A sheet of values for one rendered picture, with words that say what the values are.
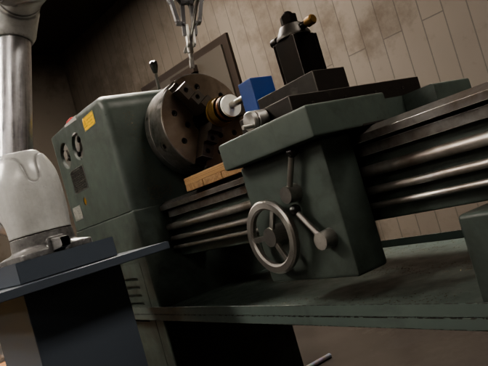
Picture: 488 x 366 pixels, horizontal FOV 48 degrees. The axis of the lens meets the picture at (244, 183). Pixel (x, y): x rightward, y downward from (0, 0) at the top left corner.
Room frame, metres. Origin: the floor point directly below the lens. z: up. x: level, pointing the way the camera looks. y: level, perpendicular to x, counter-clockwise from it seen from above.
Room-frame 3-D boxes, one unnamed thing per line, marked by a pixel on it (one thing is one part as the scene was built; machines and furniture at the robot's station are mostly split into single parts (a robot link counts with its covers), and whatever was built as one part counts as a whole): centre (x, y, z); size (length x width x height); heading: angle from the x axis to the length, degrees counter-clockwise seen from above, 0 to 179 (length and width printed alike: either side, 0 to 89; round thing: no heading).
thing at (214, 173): (1.57, -0.07, 0.88); 0.36 x 0.30 x 0.04; 126
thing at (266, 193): (1.13, -0.10, 0.73); 0.27 x 0.12 x 0.27; 36
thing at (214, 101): (1.67, 0.00, 1.08); 0.09 x 0.09 x 0.09; 36
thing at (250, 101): (1.52, -0.11, 1.00); 0.08 x 0.06 x 0.23; 126
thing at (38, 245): (1.38, 0.52, 0.83); 0.22 x 0.18 x 0.06; 43
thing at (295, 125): (1.23, -0.27, 0.89); 0.53 x 0.30 x 0.06; 126
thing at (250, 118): (1.14, -0.05, 0.95); 0.07 x 0.04 x 0.04; 126
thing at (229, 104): (1.59, -0.06, 1.08); 0.13 x 0.07 x 0.07; 36
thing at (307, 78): (1.27, -0.19, 1.00); 0.20 x 0.10 x 0.05; 36
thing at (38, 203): (1.41, 0.54, 0.97); 0.18 x 0.16 x 0.22; 35
